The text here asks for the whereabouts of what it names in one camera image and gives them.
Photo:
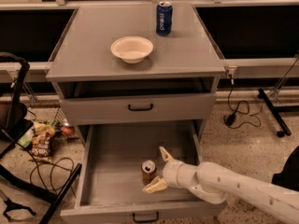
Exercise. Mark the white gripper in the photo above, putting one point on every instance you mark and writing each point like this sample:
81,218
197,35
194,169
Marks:
171,173

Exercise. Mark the orange soda can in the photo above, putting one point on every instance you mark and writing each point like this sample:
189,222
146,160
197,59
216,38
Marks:
148,169

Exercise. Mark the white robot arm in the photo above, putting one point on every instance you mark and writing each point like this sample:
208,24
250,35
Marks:
210,182

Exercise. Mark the open grey lower drawer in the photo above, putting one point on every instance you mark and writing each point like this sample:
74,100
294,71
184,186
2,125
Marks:
111,180

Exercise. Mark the closed grey upper drawer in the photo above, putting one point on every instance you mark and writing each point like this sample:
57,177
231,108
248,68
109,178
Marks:
105,110

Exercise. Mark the grey drawer cabinet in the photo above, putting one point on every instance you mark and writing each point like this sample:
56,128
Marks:
113,68

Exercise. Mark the red can on floor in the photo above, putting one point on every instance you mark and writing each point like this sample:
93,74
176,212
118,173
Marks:
67,129

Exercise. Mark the blue Pepsi can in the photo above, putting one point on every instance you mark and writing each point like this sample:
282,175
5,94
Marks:
164,11

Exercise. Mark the white paper bowl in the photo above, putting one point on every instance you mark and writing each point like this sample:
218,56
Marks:
132,49

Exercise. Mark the brown chip bag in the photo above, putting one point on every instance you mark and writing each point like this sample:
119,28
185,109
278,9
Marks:
43,152

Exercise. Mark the black stand leg right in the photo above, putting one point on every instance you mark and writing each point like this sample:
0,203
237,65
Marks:
284,128

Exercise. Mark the green snack bag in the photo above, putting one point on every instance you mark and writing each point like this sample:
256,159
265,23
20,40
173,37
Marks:
26,137

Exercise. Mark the black stand frame left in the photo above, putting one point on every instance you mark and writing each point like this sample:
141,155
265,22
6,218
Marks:
13,127

